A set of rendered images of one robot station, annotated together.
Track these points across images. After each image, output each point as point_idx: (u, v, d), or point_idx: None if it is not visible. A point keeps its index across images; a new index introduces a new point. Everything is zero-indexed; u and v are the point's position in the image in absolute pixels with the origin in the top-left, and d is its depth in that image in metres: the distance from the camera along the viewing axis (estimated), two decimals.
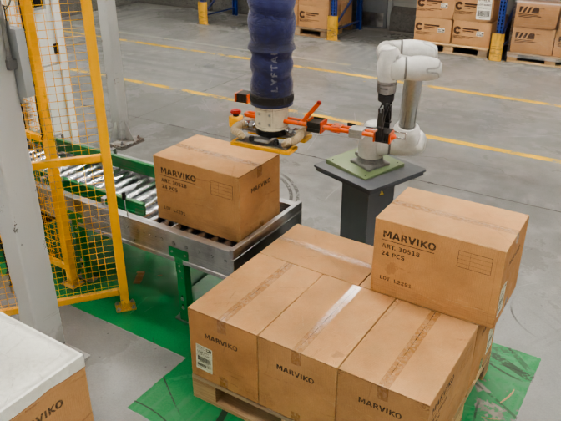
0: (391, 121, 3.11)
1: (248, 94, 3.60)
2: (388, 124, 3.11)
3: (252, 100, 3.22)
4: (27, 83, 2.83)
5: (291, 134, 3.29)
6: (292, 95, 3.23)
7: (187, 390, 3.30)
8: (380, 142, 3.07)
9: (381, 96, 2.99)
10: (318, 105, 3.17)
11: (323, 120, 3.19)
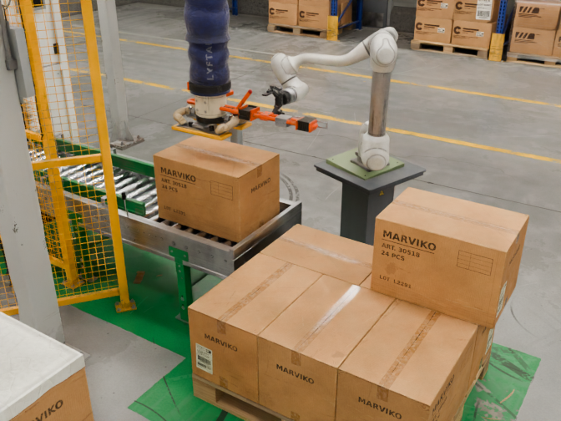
0: (269, 88, 3.52)
1: None
2: None
3: (189, 88, 3.42)
4: (27, 83, 2.83)
5: (227, 120, 3.47)
6: (227, 84, 3.41)
7: (187, 390, 3.30)
8: None
9: (285, 103, 3.66)
10: (249, 94, 3.34)
11: (254, 109, 3.36)
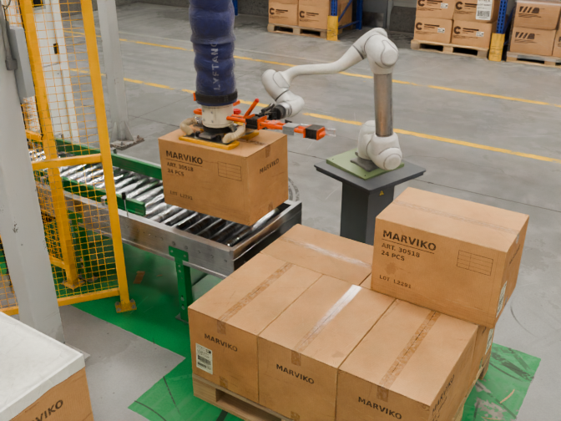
0: (260, 113, 3.40)
1: None
2: None
3: (196, 98, 3.41)
4: (27, 83, 2.83)
5: (235, 130, 3.46)
6: (234, 93, 3.40)
7: (187, 390, 3.30)
8: None
9: (280, 119, 3.53)
10: (255, 103, 3.33)
11: (261, 118, 3.35)
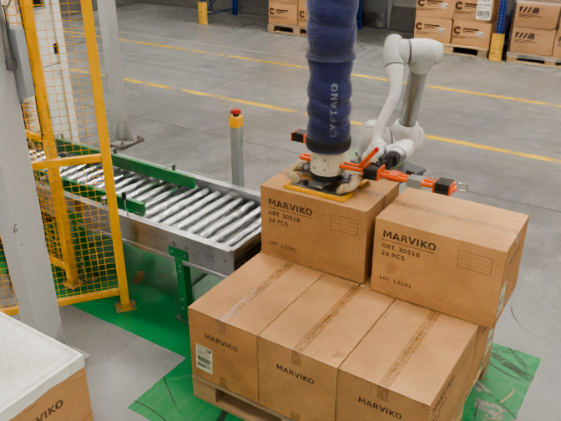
0: (376, 161, 3.13)
1: (305, 134, 3.51)
2: None
3: (307, 144, 3.14)
4: (27, 83, 2.83)
5: (347, 179, 3.18)
6: (349, 140, 3.12)
7: (187, 390, 3.30)
8: None
9: None
10: (376, 152, 3.05)
11: (381, 168, 3.07)
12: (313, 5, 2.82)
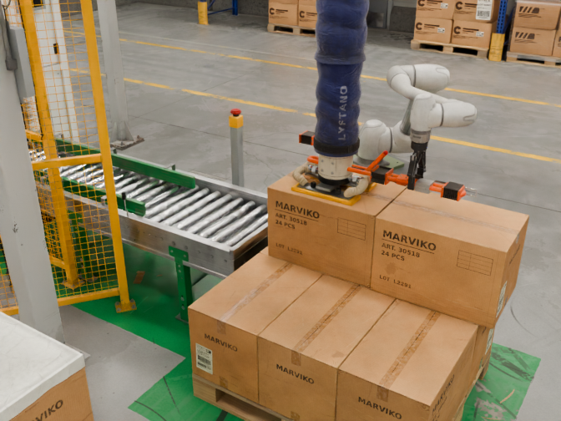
0: (425, 166, 3.03)
1: (313, 136, 3.49)
2: (422, 169, 3.02)
3: (315, 147, 3.11)
4: (27, 83, 2.83)
5: (355, 182, 3.16)
6: (357, 143, 3.10)
7: (187, 390, 3.30)
8: (411, 190, 2.98)
9: (413, 144, 2.91)
10: (384, 155, 3.03)
11: (389, 171, 3.04)
12: (323, 6, 2.80)
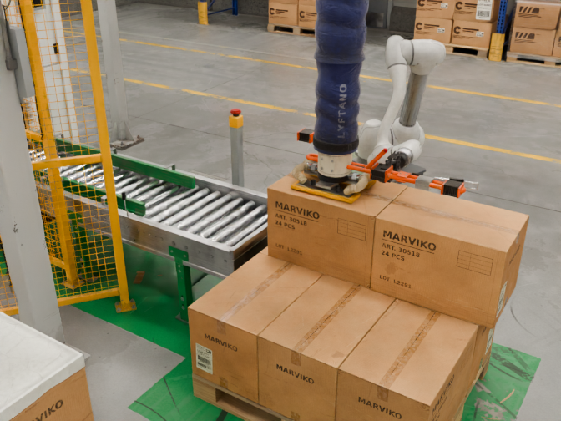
0: (386, 160, 3.11)
1: (311, 134, 3.50)
2: None
3: (315, 144, 3.12)
4: (27, 83, 2.83)
5: (355, 180, 3.17)
6: (357, 141, 3.11)
7: (187, 390, 3.30)
8: (381, 182, 3.08)
9: None
10: (384, 153, 3.04)
11: (389, 169, 3.06)
12: (323, 6, 2.81)
